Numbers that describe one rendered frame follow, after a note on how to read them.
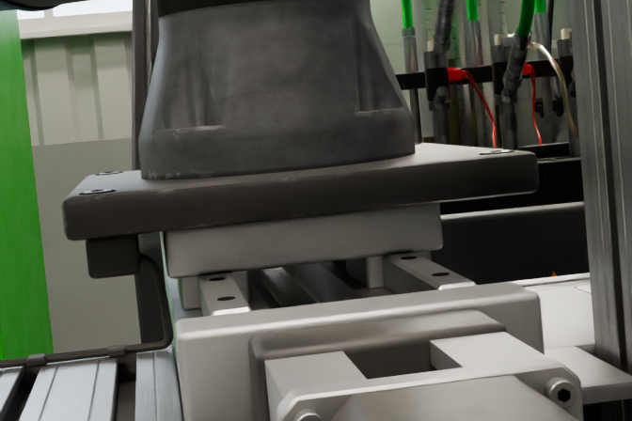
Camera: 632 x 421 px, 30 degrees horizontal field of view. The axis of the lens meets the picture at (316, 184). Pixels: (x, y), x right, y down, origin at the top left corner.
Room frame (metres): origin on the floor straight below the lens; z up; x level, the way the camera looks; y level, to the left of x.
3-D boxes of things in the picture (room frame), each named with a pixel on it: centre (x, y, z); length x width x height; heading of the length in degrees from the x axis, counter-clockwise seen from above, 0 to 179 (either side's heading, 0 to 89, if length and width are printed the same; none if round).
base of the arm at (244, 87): (0.65, 0.02, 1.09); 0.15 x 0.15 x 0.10
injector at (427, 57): (1.38, -0.15, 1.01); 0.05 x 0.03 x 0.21; 3
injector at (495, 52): (1.38, -0.23, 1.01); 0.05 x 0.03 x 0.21; 3
